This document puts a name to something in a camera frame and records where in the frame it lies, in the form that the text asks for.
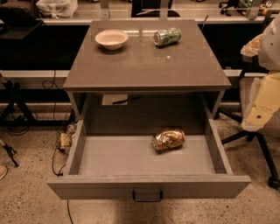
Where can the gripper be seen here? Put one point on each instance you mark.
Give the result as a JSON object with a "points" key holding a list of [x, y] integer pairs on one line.
{"points": [[270, 51]]}

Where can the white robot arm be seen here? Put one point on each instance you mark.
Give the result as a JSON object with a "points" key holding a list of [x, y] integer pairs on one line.
{"points": [[266, 46]]}

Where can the grey cabinet with glossy top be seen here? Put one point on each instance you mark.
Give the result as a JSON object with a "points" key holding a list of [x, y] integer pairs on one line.
{"points": [[141, 66]]}

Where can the green soda can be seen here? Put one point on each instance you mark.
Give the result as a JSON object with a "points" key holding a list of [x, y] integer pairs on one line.
{"points": [[166, 37]]}

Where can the grey open top drawer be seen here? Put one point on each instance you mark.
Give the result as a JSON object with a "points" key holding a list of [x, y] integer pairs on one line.
{"points": [[112, 153]]}

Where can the white label with black pen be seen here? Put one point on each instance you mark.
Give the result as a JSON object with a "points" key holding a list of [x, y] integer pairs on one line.
{"points": [[118, 99]]}

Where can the white ceramic bowl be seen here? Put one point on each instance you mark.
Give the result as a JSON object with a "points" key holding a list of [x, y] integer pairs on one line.
{"points": [[111, 39]]}

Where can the power strip with plugs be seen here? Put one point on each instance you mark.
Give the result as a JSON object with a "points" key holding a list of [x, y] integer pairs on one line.
{"points": [[67, 138]]}

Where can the white plastic bag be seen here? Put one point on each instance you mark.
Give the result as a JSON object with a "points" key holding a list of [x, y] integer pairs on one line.
{"points": [[57, 8]]}

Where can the black tripod stand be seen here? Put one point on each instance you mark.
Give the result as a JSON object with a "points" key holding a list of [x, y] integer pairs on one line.
{"points": [[18, 114]]}

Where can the dark chair at left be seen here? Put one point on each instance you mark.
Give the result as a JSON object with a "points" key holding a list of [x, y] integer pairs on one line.
{"points": [[18, 18]]}

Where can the black drawer handle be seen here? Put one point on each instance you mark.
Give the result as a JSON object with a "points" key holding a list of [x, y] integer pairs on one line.
{"points": [[147, 197]]}

